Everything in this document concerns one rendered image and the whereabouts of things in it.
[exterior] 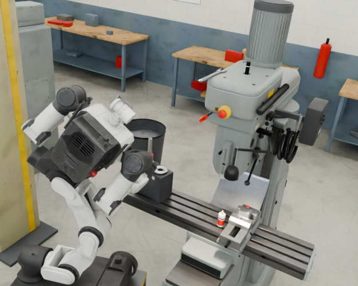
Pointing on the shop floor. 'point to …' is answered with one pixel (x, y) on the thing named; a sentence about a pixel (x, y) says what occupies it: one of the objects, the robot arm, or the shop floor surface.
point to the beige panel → (9, 143)
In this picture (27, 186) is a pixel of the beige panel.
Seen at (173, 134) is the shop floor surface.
